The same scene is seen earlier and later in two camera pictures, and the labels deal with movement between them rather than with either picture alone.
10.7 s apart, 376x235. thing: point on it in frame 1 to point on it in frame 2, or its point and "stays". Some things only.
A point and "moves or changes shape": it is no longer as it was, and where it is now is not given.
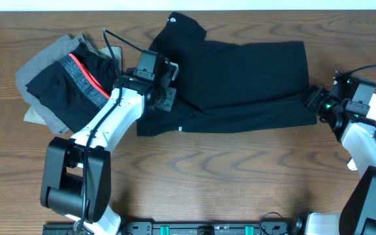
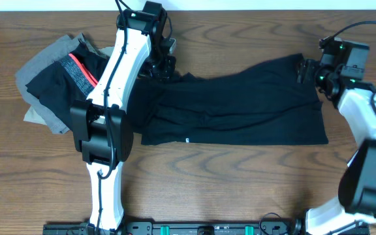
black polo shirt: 222,86 moves or changes shape
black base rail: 196,228 stays
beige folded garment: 31,116 stays
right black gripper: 313,98 to 305,70
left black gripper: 168,105 to 170,61
